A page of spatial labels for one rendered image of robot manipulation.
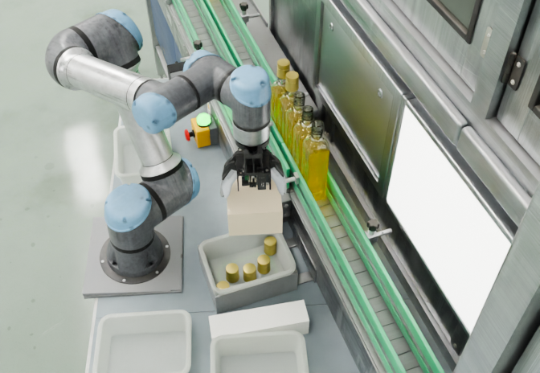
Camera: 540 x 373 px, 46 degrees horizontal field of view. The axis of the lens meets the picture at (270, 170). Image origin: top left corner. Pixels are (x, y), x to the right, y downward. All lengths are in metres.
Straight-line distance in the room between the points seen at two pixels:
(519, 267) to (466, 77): 0.78
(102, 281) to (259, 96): 0.78
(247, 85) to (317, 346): 0.74
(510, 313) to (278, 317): 1.10
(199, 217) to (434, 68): 0.87
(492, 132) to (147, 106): 0.62
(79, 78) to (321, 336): 0.84
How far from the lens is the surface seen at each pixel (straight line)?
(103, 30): 1.54
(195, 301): 1.72
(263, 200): 1.42
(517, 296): 0.54
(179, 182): 1.67
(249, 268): 1.69
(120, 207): 1.62
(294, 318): 1.62
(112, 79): 1.31
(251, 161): 1.32
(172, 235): 1.84
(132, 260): 1.72
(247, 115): 1.22
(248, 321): 1.61
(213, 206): 1.91
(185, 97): 1.21
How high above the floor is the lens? 2.20
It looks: 47 degrees down
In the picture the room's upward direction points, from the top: straight up
